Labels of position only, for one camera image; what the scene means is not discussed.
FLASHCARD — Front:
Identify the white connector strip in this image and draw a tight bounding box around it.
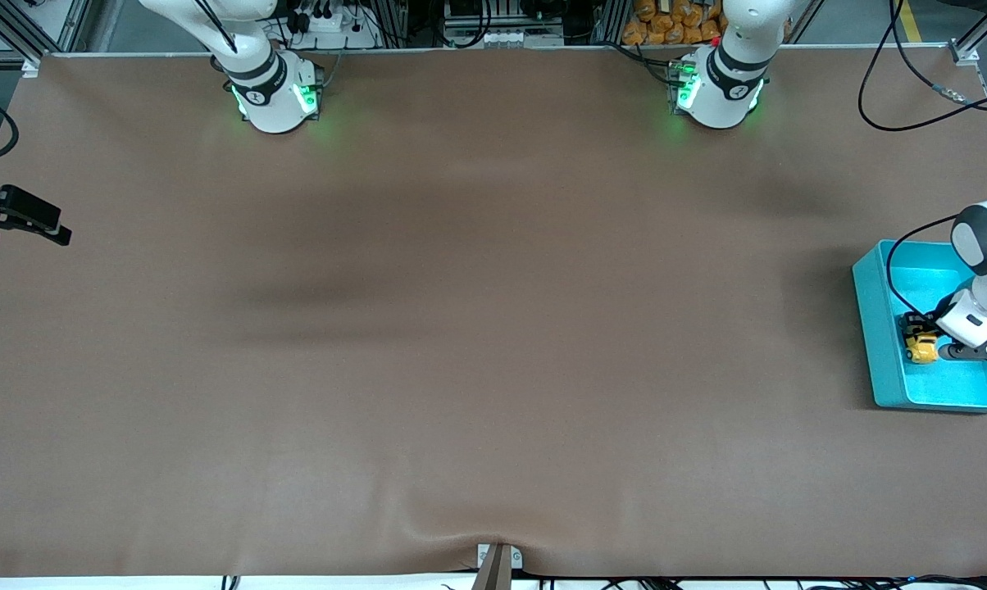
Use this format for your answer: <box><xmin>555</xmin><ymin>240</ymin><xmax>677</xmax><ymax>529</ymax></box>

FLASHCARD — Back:
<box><xmin>444</xmin><ymin>29</ymin><xmax>564</xmax><ymax>48</ymax></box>

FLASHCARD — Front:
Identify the aluminium frame strut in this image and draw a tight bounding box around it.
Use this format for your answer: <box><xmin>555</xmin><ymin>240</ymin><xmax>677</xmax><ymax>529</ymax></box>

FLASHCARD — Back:
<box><xmin>0</xmin><ymin>0</ymin><xmax>93</xmax><ymax>66</ymax></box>
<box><xmin>948</xmin><ymin>8</ymin><xmax>987</xmax><ymax>173</ymax></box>

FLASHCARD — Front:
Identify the teal plastic storage box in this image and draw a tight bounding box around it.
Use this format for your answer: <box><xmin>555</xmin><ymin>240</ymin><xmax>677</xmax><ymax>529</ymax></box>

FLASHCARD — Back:
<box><xmin>852</xmin><ymin>239</ymin><xmax>987</xmax><ymax>412</ymax></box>

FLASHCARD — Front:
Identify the white power strip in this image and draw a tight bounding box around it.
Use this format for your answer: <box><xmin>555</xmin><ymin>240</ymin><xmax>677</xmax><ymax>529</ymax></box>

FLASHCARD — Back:
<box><xmin>293</xmin><ymin>0</ymin><xmax>380</xmax><ymax>50</ymax></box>

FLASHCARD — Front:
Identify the grey metal mount bracket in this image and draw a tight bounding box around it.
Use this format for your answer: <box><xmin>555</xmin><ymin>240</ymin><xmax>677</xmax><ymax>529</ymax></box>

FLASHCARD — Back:
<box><xmin>475</xmin><ymin>542</ymin><xmax>525</xmax><ymax>590</ymax></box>

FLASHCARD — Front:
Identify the brown table mat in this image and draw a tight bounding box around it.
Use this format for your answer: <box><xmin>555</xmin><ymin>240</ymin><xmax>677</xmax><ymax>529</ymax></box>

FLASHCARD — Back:
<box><xmin>0</xmin><ymin>45</ymin><xmax>987</xmax><ymax>579</ymax></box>

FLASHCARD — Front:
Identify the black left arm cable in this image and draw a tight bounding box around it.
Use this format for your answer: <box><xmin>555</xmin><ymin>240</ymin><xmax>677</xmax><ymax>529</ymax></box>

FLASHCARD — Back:
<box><xmin>858</xmin><ymin>0</ymin><xmax>987</xmax><ymax>320</ymax></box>

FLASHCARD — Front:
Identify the orange snack packets pile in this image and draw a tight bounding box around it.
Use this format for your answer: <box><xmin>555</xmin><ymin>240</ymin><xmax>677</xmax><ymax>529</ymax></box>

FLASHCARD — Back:
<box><xmin>622</xmin><ymin>0</ymin><xmax>724</xmax><ymax>46</ymax></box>

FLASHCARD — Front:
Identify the yellow beetle toy car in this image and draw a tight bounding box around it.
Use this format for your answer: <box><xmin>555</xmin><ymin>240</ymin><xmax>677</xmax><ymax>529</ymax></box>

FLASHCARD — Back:
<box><xmin>906</xmin><ymin>324</ymin><xmax>942</xmax><ymax>365</ymax></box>

